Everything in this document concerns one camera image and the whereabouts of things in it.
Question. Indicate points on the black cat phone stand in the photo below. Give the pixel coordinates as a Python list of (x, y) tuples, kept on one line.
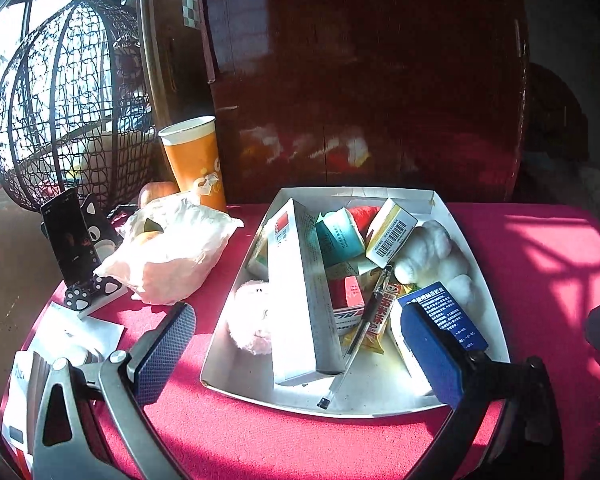
[(97, 290)]

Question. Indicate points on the black smartphone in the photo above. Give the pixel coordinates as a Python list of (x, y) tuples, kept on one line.
[(67, 240)]

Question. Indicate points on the black gel pen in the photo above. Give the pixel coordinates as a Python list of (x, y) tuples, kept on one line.
[(360, 330)]

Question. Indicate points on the white paper sheets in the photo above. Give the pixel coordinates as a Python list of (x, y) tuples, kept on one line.
[(80, 332)]

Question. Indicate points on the white plush bunny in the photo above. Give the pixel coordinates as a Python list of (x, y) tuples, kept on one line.
[(440, 260)]

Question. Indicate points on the reddish brown wooden board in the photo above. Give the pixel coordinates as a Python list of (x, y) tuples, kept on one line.
[(355, 75)]

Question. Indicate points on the teal tissue pack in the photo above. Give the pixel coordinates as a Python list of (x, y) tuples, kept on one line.
[(337, 240)]

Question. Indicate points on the pink plush ball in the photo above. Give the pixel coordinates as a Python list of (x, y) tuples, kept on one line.
[(250, 320)]

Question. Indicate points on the blue and white box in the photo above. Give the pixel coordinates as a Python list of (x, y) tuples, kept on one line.
[(440, 310)]

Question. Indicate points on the white cardboard tray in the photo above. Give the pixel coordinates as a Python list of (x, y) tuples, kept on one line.
[(375, 390)]

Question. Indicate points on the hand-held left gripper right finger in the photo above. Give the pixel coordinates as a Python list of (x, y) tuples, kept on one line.
[(430, 355)]

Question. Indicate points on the red apple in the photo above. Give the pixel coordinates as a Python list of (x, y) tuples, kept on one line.
[(155, 192)]

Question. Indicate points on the yellow cardboard box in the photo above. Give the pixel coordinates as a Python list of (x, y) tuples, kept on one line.
[(390, 235)]

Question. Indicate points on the orange paper cup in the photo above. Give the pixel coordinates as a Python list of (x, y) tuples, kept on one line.
[(195, 160)]

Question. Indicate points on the long white box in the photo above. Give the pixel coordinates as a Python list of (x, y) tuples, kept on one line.
[(300, 300)]

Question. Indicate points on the white plastic bag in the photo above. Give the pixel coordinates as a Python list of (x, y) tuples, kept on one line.
[(170, 255)]

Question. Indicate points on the arched dark wooden headboard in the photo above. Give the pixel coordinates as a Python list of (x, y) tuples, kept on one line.
[(555, 110)]

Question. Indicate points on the yellow snack packet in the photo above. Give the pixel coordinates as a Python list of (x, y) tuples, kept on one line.
[(380, 320)]

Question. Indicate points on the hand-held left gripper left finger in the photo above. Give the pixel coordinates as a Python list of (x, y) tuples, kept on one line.
[(165, 355)]

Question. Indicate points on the red and white small box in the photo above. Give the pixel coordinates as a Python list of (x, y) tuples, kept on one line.
[(347, 292)]

